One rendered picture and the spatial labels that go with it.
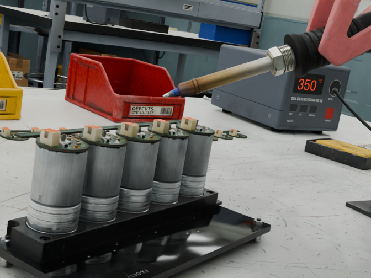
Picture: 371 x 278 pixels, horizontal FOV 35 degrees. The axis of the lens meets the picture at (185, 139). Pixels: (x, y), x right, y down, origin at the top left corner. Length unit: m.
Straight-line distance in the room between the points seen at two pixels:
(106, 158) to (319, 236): 0.18
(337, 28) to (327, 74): 0.48
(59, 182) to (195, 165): 0.11
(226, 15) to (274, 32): 3.14
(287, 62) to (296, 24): 6.04
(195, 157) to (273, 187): 0.16
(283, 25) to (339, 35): 6.16
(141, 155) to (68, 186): 0.05
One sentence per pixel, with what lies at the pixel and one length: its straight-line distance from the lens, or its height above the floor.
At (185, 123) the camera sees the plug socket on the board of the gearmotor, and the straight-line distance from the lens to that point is 0.36.
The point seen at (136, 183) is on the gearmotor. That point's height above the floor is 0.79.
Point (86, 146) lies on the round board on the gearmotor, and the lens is 0.28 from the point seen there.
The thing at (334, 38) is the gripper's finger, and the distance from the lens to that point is 0.32.
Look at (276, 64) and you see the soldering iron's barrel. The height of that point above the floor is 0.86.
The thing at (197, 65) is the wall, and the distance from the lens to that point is 6.14.
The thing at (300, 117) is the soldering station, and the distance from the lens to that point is 0.78.
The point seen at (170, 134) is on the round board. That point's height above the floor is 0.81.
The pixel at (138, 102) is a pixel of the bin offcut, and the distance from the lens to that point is 0.67.
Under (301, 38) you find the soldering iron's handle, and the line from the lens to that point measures 0.32.
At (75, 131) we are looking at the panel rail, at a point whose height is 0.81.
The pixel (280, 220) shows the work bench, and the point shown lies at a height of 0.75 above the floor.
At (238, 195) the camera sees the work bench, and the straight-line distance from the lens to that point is 0.46.
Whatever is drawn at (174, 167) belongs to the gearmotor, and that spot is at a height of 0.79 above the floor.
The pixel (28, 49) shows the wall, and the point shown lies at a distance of 5.15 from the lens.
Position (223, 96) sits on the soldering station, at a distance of 0.85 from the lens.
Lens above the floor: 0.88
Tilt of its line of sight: 12 degrees down
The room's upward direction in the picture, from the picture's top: 10 degrees clockwise
